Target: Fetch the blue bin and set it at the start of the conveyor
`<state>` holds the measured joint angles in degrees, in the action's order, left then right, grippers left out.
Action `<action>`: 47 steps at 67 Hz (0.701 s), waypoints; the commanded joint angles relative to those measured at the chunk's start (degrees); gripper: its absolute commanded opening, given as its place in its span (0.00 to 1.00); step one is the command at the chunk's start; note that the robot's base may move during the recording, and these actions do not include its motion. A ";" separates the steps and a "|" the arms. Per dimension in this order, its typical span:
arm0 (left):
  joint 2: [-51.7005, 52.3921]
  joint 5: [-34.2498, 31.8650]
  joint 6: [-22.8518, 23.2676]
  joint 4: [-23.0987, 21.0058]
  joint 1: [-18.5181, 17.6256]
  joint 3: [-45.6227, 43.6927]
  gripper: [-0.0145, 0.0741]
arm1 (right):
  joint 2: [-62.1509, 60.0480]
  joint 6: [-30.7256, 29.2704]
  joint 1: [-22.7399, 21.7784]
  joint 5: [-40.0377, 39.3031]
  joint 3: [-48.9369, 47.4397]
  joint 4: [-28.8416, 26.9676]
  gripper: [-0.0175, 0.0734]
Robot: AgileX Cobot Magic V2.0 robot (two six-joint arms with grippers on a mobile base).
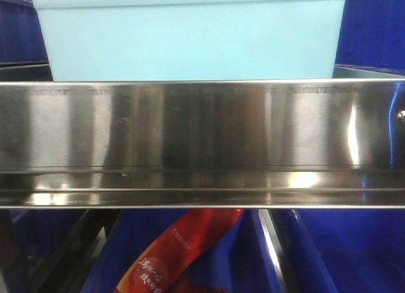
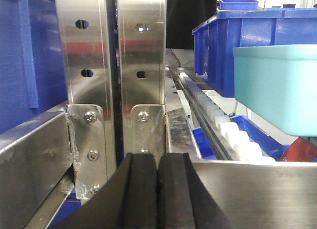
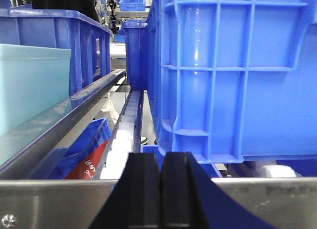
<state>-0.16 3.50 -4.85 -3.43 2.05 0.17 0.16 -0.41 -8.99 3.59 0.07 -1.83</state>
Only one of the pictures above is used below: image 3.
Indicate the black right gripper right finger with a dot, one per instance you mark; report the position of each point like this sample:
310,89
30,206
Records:
190,200

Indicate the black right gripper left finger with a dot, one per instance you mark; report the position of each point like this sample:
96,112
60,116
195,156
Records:
134,203

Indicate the light blue plastic bin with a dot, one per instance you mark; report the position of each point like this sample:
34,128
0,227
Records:
32,79

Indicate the red snack bag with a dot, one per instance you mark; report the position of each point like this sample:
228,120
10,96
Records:
86,169

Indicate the white roller track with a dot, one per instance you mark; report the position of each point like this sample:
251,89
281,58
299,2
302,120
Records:
125,138

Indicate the blue crate lower shelf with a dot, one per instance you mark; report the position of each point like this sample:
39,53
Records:
61,161

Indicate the large blue crate right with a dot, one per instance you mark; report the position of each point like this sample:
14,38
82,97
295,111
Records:
234,80

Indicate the large blue crate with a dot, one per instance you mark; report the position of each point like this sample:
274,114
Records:
234,80
87,39

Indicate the large blue crate left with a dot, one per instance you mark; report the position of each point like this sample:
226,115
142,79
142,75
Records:
87,39

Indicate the blue crate behind track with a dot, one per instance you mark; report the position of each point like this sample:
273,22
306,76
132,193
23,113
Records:
136,41

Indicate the distant blue crate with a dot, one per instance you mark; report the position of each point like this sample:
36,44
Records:
132,5

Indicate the steel shelf front rail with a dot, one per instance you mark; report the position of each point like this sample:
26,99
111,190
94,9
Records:
286,203

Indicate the dark metal side rail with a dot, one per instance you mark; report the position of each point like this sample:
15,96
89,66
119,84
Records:
29,143

